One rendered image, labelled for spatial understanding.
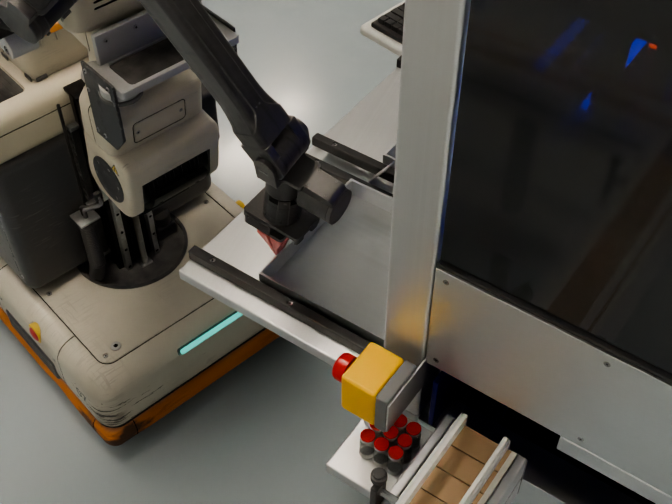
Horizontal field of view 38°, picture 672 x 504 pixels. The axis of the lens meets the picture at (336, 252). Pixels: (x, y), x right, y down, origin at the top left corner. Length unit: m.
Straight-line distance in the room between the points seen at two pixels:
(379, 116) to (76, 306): 0.92
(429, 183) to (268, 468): 1.42
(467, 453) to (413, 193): 0.40
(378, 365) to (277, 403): 1.22
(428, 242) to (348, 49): 2.42
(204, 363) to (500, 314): 1.32
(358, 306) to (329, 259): 0.11
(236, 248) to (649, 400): 0.76
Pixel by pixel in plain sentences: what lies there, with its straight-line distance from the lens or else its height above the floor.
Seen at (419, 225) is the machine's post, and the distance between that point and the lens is 1.12.
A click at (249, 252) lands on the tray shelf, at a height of 0.88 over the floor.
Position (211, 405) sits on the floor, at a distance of 2.49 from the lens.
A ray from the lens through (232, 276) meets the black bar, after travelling 1.55.
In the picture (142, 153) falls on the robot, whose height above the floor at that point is 0.80.
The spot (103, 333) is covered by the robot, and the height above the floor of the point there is 0.28.
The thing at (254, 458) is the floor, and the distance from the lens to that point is 2.40.
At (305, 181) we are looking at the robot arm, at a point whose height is 1.12.
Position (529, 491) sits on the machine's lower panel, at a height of 0.86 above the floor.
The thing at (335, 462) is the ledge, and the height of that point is 0.88.
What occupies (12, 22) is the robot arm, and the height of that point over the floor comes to 1.22.
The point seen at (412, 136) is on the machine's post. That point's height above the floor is 1.38.
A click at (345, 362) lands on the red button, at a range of 1.29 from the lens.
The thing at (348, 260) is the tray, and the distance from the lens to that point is 1.58.
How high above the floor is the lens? 2.06
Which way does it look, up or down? 48 degrees down
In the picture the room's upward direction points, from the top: straight up
